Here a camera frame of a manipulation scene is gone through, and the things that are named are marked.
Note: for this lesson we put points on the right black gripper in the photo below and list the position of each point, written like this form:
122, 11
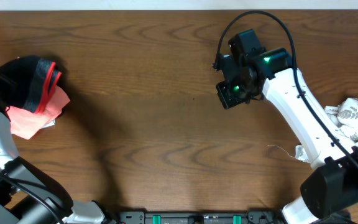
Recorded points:
227, 100

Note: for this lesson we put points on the black leggings with red waistband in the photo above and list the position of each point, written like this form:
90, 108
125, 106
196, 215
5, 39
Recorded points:
16, 73

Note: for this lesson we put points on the white fern print cloth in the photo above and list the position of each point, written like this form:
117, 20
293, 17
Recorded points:
353, 124

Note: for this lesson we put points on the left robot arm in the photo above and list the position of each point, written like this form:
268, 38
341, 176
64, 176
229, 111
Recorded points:
28, 195

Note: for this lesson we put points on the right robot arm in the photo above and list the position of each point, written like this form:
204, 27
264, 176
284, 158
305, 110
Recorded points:
331, 187

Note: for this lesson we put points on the pink folded cloth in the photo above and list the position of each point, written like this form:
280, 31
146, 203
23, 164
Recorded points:
43, 99

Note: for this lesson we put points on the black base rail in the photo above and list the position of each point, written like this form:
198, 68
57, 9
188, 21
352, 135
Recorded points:
250, 217

